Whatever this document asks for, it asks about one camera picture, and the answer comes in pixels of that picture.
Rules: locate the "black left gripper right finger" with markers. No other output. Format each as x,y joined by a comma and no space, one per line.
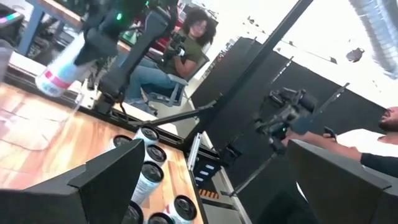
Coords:
342,199

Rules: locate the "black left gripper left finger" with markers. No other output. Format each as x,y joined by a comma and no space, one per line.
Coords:
77,202

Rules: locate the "white can pink band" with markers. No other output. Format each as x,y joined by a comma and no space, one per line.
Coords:
59,77
184,209

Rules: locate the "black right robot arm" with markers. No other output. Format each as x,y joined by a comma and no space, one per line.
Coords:
136,56

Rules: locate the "person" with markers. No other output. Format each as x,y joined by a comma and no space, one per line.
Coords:
186,53
367,140

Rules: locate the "table with blue-grey legs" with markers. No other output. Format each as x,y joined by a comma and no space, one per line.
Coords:
31,28

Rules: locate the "black handheld device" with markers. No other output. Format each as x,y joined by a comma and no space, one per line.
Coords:
175,43

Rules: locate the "black computer case RGB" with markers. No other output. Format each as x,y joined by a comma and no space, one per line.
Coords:
12,31

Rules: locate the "grey office chair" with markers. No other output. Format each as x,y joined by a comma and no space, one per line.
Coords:
178,80

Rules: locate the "black brace bar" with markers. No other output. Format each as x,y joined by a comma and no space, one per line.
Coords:
177,116

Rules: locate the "black box hazard stripes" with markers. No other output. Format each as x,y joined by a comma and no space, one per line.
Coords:
202,186

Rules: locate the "silver mounting bracket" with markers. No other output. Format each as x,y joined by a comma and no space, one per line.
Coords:
194,152

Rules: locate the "silver ventilation duct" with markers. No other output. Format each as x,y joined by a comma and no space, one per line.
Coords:
379,31

